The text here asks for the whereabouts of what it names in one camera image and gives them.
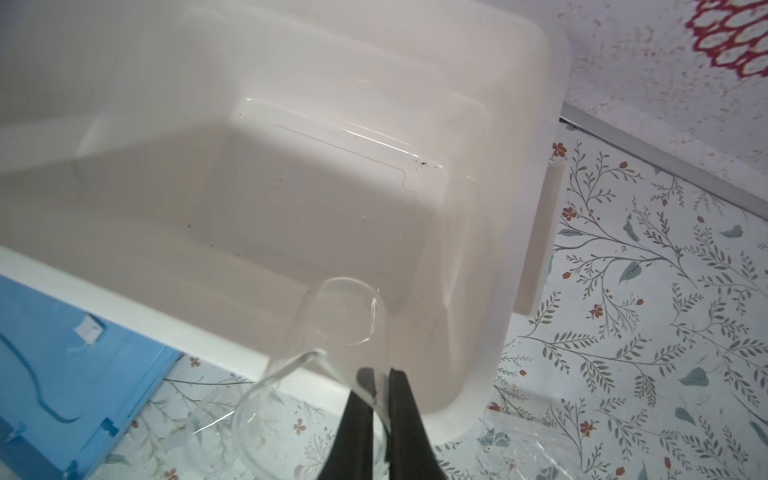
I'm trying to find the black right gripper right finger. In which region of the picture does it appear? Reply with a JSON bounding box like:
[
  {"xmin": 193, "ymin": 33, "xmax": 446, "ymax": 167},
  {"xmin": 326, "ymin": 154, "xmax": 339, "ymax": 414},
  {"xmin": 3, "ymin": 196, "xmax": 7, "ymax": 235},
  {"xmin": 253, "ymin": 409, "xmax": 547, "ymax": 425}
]
[{"xmin": 387, "ymin": 368, "xmax": 445, "ymax": 480}]

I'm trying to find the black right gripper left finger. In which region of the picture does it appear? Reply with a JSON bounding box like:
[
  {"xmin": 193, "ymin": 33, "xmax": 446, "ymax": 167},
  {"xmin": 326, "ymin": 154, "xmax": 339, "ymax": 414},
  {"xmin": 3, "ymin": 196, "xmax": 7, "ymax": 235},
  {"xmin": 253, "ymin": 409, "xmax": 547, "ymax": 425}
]
[{"xmin": 318, "ymin": 368, "xmax": 376, "ymax": 480}]

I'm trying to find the clear glass flask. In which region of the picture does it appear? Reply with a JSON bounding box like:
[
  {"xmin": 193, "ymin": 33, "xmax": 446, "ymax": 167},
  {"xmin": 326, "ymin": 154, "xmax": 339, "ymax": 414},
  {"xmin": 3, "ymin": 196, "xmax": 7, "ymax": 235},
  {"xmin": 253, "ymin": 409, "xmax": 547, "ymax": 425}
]
[{"xmin": 185, "ymin": 276, "xmax": 391, "ymax": 480}]

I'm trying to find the white plastic storage bin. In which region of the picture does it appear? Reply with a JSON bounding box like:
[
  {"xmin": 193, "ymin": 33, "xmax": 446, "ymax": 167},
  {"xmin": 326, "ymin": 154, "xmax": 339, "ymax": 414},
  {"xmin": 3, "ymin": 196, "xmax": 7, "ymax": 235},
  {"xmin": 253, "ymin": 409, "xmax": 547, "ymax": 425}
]
[{"xmin": 1, "ymin": 1, "xmax": 570, "ymax": 443}]

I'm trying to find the blue plastic bin lid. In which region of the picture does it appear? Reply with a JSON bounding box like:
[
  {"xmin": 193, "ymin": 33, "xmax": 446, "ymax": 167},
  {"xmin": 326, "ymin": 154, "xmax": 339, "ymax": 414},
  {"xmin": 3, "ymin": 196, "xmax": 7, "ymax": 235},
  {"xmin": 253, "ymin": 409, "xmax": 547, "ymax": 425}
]
[{"xmin": 1, "ymin": 277, "xmax": 180, "ymax": 479}]

